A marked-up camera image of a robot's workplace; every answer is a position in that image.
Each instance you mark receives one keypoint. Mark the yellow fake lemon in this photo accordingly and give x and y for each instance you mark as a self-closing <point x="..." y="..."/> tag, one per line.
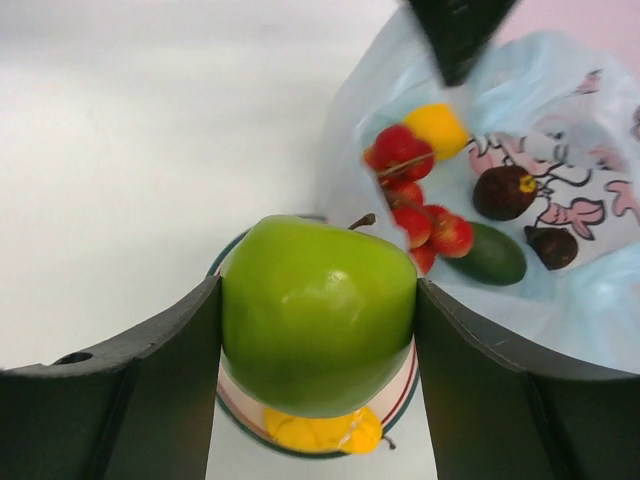
<point x="439" y="126"/>

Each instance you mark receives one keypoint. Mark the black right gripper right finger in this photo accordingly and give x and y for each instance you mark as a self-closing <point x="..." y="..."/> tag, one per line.
<point x="500" y="406"/>

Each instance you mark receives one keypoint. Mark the dark brown fake mangosteen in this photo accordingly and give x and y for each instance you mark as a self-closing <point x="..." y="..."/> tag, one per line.
<point x="504" y="193"/>

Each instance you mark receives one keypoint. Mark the dark brown fake chestnut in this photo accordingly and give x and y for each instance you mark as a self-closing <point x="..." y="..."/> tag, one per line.
<point x="556" y="247"/>

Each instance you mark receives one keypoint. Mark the round printed white plate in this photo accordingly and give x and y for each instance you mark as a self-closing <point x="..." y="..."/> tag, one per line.
<point x="388" y="405"/>

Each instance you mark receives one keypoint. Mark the red fake cherry bunch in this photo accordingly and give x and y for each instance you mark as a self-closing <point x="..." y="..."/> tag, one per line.
<point x="399" y="160"/>

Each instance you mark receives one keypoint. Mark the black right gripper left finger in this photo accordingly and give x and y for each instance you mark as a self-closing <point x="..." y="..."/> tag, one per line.
<point x="139" y="405"/>

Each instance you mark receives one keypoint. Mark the green fake apple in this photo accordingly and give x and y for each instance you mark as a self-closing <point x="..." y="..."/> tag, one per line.
<point x="316" y="319"/>

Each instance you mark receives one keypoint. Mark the light blue printed plastic bag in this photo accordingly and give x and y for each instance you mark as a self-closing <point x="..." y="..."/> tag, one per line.
<point x="540" y="149"/>

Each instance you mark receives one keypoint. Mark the yellow fake fruit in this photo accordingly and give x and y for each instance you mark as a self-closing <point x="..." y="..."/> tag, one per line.
<point x="359" y="432"/>

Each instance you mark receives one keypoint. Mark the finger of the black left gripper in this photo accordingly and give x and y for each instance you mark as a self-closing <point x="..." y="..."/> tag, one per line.
<point x="459" y="32"/>

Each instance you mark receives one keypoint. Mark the green fake avocado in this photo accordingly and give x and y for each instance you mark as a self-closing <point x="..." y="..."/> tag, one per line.
<point x="495" y="258"/>

